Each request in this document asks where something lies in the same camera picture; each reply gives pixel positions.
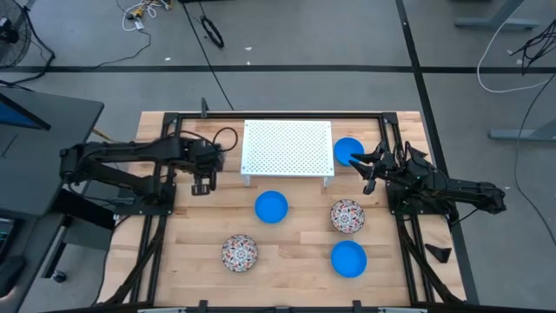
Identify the long white floor cable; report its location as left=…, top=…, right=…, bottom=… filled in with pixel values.
left=476, top=0, right=556, bottom=94

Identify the black cable bundle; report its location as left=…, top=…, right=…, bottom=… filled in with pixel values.
left=510, top=19, right=556, bottom=76

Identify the black triangular bracket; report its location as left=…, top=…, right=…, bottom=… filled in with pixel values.
left=424, top=243, right=453, bottom=264

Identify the coiled black cable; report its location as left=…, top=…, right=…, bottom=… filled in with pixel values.
left=199, top=15, right=226, bottom=49

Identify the blue plastic mini bowl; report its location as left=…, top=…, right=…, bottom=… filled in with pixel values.
left=330, top=240, right=368, bottom=279
left=254, top=190, right=289, bottom=224
left=333, top=137, right=366, bottom=168

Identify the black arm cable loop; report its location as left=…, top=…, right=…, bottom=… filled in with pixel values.
left=211, top=126, right=240, bottom=153
left=390, top=139, right=412, bottom=169

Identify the dark grey desk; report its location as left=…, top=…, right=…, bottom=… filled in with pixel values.
left=0, top=85, right=105, bottom=313

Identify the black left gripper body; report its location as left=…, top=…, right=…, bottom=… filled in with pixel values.
left=189, top=138, right=225, bottom=186

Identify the black fan power cable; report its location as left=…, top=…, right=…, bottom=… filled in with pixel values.
left=0, top=6, right=56, bottom=88

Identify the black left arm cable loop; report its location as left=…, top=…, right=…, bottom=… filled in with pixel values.
left=211, top=126, right=240, bottom=153

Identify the white perforated metal rack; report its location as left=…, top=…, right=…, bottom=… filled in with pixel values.
left=240, top=119, right=336, bottom=188

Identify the thin black floor cable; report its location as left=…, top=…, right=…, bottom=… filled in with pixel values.
left=89, top=28, right=152, bottom=70

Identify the black floor fan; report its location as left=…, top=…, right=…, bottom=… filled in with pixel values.
left=0, top=0, right=33, bottom=70

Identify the small lit display panel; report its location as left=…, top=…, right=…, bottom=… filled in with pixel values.
left=0, top=216, right=17, bottom=263

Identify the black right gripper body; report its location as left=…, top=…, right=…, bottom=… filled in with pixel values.
left=363, top=141, right=407, bottom=196

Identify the grey metal table foot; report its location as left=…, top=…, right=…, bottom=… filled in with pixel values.
left=488, top=119, right=556, bottom=143
left=454, top=0, right=540, bottom=31

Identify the yellow cable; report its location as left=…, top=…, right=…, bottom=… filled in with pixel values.
left=90, top=127, right=115, bottom=143

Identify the dark desk base leg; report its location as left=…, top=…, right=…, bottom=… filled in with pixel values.
left=41, top=178, right=117, bottom=279

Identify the white cable bundle with plugs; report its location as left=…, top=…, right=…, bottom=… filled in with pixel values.
left=116, top=0, right=173, bottom=32

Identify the black right arm cable loop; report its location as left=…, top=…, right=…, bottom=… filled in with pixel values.
left=390, top=139, right=412, bottom=169

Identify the floral patterned ceramic bowl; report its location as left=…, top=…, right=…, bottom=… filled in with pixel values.
left=221, top=234, right=259, bottom=274
left=329, top=198, right=367, bottom=235

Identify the monitor with blue screen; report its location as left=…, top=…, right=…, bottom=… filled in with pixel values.
left=0, top=92, right=52, bottom=132

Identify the long black floor cable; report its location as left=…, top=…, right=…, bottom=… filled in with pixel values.
left=179, top=0, right=235, bottom=111
left=513, top=73, right=556, bottom=247

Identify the black aluminium table frame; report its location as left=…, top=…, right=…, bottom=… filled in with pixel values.
left=98, top=110, right=467, bottom=313

